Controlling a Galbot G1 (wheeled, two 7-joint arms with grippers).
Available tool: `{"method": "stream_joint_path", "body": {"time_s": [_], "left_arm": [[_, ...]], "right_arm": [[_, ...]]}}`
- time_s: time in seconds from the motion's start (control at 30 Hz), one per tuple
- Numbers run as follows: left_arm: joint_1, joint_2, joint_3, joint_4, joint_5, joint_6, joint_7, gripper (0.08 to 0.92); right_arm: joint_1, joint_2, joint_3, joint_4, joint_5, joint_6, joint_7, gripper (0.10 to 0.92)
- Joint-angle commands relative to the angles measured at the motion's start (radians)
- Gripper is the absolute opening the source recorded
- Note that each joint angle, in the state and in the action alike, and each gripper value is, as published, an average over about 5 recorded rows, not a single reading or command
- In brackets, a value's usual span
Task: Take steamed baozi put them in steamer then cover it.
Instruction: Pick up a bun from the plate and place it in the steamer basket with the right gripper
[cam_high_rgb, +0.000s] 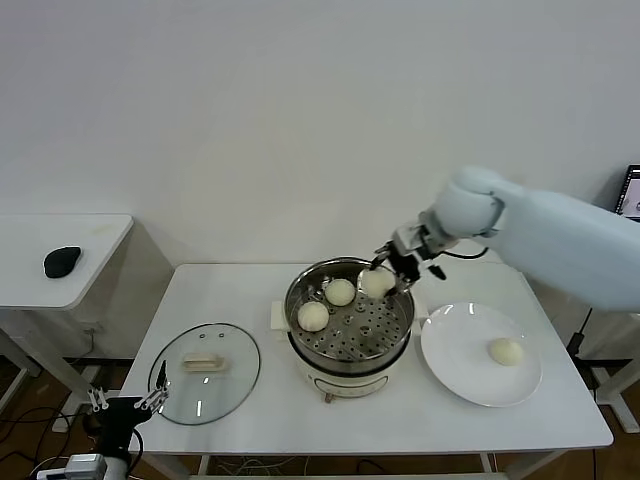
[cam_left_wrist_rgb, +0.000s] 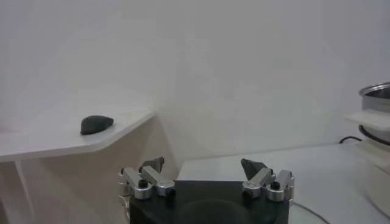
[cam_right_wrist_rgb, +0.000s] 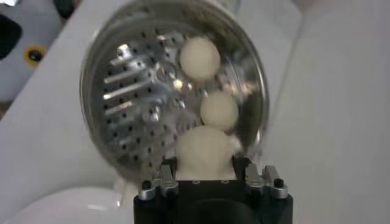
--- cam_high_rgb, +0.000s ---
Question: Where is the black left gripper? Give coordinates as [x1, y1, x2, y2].
[87, 360, 174, 432]

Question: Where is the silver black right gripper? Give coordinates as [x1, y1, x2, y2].
[373, 222, 446, 299]

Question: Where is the white steamed baozi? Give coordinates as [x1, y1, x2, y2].
[487, 337, 525, 367]
[297, 301, 331, 333]
[324, 278, 357, 307]
[360, 268, 395, 300]

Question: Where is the glass lid with cream handle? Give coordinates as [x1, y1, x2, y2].
[148, 322, 262, 426]

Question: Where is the stainless steel steamer basket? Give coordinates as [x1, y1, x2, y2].
[269, 257, 429, 374]

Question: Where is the cream electric cooker base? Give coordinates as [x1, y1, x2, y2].
[272, 319, 426, 405]

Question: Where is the white side table with mouse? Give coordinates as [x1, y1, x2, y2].
[0, 214, 135, 436]

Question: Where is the black computer mouse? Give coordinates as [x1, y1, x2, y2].
[43, 246, 83, 280]

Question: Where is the white main work table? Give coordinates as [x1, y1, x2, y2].
[98, 263, 615, 480]

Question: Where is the white round plate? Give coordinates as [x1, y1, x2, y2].
[419, 301, 544, 409]

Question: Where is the black open laptop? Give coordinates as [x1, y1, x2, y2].
[617, 163, 640, 224]

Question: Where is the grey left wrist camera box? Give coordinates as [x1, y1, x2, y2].
[37, 452, 109, 480]

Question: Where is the black floor cable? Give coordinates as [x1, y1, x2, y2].
[0, 405, 69, 480]

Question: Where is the white cable bundle under table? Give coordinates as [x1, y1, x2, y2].
[214, 455, 314, 476]

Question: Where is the black cable with power adapter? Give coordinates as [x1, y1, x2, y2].
[567, 307, 594, 357]

